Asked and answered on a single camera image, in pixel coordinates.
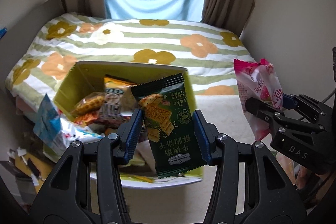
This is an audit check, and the green cardboard box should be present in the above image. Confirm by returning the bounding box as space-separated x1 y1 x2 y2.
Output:
54 61 203 189

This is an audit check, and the blue snowman snack bag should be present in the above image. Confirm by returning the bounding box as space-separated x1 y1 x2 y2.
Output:
33 95 103 155

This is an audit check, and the floral striped quilt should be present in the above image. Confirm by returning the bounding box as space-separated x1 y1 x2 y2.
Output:
4 12 252 109

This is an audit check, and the pink strawberry snack bag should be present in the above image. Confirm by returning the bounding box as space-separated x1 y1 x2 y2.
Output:
234 59 283 141

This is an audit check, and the dark green cracker packet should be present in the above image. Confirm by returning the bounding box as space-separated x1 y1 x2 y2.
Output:
131 73 205 178

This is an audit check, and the grey headboard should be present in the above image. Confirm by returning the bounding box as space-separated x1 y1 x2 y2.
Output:
1 0 64 85

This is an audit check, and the person's hand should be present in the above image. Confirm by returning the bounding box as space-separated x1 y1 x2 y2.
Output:
295 165 331 190

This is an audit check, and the orange snack packet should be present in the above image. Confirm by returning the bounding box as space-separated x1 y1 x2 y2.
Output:
71 92 105 116

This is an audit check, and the black cable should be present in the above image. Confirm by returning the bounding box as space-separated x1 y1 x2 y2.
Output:
299 87 336 121

